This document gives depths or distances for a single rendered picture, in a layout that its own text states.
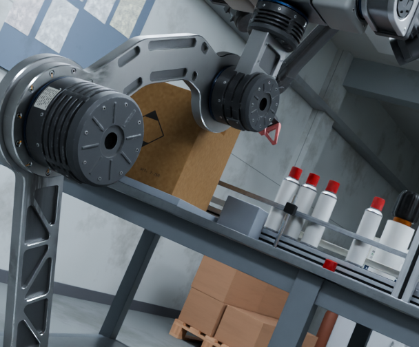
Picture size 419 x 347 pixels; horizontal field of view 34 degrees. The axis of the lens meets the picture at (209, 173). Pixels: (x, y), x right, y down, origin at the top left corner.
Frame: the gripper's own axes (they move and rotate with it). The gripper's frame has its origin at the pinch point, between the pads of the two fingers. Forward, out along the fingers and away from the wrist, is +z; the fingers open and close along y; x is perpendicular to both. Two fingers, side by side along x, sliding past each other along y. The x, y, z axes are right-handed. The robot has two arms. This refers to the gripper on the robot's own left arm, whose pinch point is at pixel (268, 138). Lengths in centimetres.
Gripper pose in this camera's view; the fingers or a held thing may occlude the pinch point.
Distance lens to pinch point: 234.1
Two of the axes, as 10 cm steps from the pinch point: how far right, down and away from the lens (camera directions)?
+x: -8.6, 3.5, 3.6
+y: 4.7, 2.9, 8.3
